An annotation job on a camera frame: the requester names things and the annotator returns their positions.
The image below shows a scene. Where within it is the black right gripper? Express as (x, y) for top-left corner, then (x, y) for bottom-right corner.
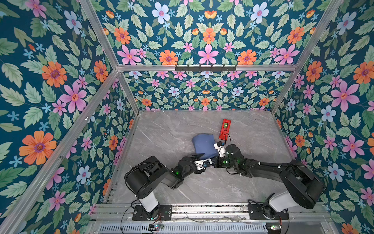
(206, 155), (238, 169)

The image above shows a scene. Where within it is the red tape dispenser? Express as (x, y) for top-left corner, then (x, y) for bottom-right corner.
(219, 119), (231, 140)

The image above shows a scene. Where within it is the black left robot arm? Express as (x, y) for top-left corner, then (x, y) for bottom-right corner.
(124, 156), (212, 216)

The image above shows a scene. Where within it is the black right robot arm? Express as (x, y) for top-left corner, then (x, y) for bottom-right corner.
(212, 144), (326, 212)

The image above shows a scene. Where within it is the aluminium horizontal back bar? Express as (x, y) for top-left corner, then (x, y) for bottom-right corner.
(117, 64), (297, 72)

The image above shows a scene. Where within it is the aluminium left side bar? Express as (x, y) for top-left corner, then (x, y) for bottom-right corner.
(1, 69), (119, 234)

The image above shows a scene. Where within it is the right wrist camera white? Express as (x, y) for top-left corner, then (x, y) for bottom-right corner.
(214, 141), (226, 158)

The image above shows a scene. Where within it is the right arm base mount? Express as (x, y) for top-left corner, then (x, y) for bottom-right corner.
(247, 193), (289, 220)

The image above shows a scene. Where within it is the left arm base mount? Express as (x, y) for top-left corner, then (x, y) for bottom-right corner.
(132, 204), (173, 221)

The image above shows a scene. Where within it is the black hook rail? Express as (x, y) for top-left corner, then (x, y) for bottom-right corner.
(174, 64), (237, 73)

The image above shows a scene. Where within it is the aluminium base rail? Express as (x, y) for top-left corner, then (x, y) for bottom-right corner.
(91, 202), (332, 222)

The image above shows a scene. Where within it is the white vented cable duct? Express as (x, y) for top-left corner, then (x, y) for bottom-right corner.
(98, 223), (268, 234)

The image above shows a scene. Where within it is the aluminium corner frame post right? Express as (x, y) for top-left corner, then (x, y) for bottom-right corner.
(271, 0), (344, 116)

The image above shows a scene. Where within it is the aluminium corner frame post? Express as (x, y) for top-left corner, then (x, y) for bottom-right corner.
(271, 0), (344, 116)
(80, 0), (139, 117)

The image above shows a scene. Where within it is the aluminium corner frame post left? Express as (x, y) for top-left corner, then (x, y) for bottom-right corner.
(80, 0), (139, 117)

